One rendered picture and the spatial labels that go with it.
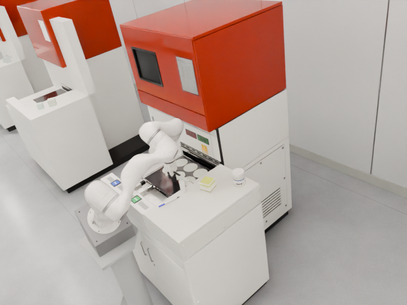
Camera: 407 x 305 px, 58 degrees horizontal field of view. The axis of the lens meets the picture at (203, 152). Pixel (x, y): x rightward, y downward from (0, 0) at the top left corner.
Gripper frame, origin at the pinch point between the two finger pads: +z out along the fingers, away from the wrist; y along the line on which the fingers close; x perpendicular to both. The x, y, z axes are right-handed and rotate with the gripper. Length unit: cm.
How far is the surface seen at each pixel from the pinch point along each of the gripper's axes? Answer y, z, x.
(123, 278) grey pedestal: 55, 37, -21
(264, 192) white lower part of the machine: -47, 46, 49
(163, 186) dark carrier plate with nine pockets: 6.1, 2.1, -5.3
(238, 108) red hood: -32, -36, 41
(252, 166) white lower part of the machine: -38, 14, 44
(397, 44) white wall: -121, -41, 140
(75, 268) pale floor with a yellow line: 18, 92, -107
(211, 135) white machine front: -16.8, -24.0, 24.9
